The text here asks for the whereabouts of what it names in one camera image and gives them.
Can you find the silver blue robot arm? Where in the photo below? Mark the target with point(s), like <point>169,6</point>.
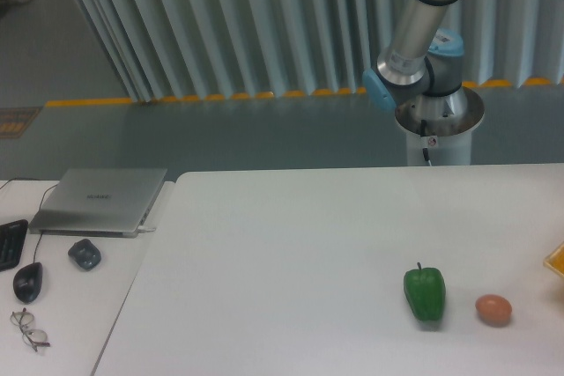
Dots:
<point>401,69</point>

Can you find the green bell pepper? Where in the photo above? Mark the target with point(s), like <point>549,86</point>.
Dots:
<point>425,292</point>

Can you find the white USB plug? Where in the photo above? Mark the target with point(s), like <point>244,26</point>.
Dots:
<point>145,229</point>

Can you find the corrugated white partition screen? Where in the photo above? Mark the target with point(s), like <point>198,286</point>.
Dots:
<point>204,48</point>

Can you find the silver Huawei laptop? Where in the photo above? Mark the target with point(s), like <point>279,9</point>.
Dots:
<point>100,201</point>

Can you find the black earbud case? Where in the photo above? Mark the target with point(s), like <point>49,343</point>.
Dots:
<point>85,254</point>

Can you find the brown egg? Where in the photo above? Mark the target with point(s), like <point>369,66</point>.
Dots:
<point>494,310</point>

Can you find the black keyboard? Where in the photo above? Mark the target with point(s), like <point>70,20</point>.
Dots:
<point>12,240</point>

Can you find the black computer mouse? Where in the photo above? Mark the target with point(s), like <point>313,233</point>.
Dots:
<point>27,282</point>

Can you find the yellow tray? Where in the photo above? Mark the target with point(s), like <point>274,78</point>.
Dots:
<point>555,261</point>

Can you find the thin-framed eyeglasses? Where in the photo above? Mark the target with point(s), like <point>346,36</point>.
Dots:
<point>33,337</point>

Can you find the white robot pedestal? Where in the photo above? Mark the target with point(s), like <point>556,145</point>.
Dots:
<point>438,130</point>

